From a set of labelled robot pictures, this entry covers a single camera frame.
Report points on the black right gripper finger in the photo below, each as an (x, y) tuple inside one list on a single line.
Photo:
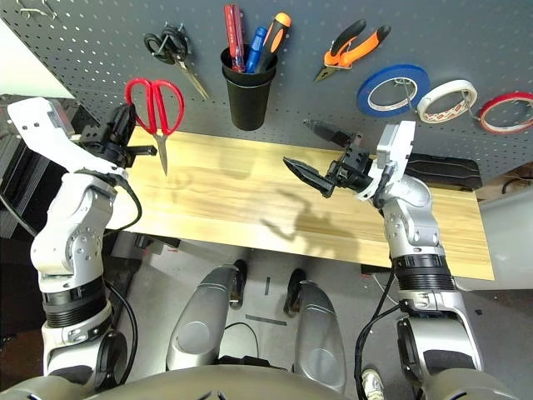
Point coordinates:
[(329, 132), (308, 175)]

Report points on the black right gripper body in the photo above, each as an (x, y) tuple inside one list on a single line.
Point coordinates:
[(352, 171)]

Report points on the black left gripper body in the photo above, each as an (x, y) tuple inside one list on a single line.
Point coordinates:
[(102, 141)]

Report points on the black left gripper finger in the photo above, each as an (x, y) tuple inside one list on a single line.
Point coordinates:
[(123, 123), (141, 151)]

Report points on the orange and black pliers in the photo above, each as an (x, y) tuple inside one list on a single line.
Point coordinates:
[(362, 50)]

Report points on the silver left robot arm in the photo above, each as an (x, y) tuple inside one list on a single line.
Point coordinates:
[(75, 233)]

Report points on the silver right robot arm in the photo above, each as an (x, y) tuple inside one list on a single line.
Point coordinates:
[(410, 216)]

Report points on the grey metal pegboard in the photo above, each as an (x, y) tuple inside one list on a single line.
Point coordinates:
[(291, 104)]

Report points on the black flight case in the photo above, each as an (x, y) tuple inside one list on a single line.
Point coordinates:
[(83, 118)]

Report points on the blue tape roll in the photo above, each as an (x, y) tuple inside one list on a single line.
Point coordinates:
[(363, 96)]

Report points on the black latched equipment case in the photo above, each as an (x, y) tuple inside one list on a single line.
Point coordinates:
[(25, 175)]

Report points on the black plastic tool cup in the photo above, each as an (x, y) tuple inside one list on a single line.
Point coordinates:
[(250, 104)]

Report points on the silver tape peg hook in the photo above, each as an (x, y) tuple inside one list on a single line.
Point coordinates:
[(470, 104), (406, 91)]

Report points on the black plastic tool case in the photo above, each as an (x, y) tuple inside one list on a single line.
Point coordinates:
[(454, 171)]

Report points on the metal scissors hook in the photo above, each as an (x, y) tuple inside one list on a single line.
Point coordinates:
[(172, 28)]

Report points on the white tape roll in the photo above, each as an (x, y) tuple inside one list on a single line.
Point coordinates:
[(437, 92)]

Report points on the orange and black screwdriver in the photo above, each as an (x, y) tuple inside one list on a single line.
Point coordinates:
[(277, 29)]

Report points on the short black floor tape strip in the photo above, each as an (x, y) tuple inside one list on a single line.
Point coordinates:
[(267, 285)]

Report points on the long black floor tape strip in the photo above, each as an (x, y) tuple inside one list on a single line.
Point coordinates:
[(266, 321)]

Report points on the silver robot right leg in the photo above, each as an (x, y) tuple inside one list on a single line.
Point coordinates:
[(318, 333)]

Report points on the silver robot leg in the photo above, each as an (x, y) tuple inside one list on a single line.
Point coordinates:
[(318, 333), (200, 329)]

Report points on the red tape roll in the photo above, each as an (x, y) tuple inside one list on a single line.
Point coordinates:
[(506, 96)]

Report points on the light grey cabinet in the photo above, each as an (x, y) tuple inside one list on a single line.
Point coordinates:
[(508, 241)]

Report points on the silver robot left leg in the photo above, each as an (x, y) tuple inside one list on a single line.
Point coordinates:
[(200, 329)]

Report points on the silver white sneaker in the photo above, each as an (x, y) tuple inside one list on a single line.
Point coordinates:
[(372, 383)]

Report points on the grey robot torso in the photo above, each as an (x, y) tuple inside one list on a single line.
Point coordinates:
[(229, 387)]

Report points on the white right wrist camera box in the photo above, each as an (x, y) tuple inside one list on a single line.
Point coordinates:
[(395, 141)]

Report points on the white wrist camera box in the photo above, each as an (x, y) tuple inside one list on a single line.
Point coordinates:
[(37, 121), (395, 141)]

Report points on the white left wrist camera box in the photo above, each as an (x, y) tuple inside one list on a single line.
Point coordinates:
[(37, 121)]

